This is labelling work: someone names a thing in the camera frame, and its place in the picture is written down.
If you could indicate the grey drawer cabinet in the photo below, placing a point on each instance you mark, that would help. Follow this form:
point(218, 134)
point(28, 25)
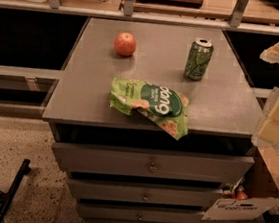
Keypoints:
point(150, 121)

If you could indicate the green soda can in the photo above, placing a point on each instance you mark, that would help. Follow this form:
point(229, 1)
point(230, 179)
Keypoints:
point(199, 56)

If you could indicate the middle grey drawer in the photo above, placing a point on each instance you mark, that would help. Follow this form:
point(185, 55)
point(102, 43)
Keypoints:
point(142, 193)

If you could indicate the grey drawer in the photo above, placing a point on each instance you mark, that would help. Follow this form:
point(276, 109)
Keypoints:
point(138, 214)
point(142, 193)
point(150, 163)

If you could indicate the black metal stand leg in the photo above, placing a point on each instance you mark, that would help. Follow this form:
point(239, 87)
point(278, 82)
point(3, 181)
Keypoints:
point(9, 196)

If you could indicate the bottom grey drawer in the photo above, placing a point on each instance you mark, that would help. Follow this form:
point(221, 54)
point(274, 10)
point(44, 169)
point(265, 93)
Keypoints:
point(138, 214)

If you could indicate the green chip bag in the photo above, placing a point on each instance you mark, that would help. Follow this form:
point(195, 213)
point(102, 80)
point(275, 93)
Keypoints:
point(165, 107)

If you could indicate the cardboard box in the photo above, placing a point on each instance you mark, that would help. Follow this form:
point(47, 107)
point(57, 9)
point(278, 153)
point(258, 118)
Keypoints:
point(261, 184)

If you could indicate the red apple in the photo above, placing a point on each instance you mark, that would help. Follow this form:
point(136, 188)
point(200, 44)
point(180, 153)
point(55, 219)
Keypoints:
point(125, 44)

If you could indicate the orange bottle in box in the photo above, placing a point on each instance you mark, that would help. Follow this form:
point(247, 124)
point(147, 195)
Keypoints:
point(240, 193)

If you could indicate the metal railing frame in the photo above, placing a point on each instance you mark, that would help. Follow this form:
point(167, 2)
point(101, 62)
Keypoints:
point(254, 15)

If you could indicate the top grey drawer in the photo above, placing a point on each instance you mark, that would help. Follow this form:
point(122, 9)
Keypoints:
point(150, 163)

